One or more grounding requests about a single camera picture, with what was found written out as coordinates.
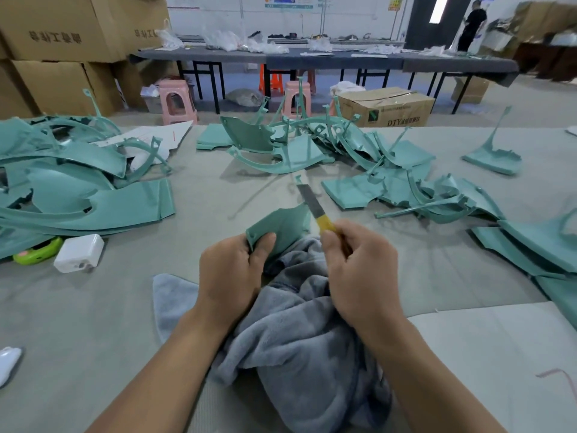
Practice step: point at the person's left hand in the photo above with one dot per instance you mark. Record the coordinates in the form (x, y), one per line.
(230, 279)

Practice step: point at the person's right hand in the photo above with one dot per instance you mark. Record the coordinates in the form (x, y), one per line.
(365, 275)

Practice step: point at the single green plastic part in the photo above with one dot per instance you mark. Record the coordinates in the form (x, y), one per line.
(279, 225)

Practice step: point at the grey-blue wiping cloth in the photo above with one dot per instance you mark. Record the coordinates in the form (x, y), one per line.
(288, 347)

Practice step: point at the brown cardboard box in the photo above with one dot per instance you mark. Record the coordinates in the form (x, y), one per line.
(386, 108)

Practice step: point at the pile of green plastic parts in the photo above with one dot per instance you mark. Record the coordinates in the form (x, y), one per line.
(72, 185)

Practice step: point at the stack of brown cardboard boxes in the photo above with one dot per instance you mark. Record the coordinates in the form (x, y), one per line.
(68, 45)

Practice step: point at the person's right forearm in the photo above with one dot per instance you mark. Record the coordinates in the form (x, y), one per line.
(433, 383)

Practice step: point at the person's left forearm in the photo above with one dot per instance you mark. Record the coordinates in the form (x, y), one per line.
(158, 383)

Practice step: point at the white power adapter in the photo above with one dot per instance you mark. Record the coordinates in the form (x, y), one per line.
(78, 253)

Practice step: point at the white foam sheet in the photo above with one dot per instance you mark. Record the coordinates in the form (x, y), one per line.
(505, 356)

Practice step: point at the white paper sheet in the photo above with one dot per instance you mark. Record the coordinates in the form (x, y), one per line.
(149, 138)

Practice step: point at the pink plastic stool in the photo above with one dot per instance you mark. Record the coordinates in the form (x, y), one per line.
(297, 97)
(177, 102)

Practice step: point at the green and yellow gadget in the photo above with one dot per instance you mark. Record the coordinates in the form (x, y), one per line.
(38, 251)

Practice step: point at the orange object under table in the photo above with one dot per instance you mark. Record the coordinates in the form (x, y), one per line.
(271, 81)

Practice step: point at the long grey work table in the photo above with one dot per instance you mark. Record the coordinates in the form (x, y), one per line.
(343, 62)

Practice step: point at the white oval plastic piece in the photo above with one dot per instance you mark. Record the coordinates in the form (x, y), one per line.
(8, 363)

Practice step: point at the heap of clear plastic bags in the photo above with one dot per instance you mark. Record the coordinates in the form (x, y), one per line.
(221, 40)

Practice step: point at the dark door with window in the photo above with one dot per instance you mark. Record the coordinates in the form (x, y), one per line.
(435, 18)

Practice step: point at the colourful wall poster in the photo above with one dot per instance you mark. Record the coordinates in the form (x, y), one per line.
(288, 0)

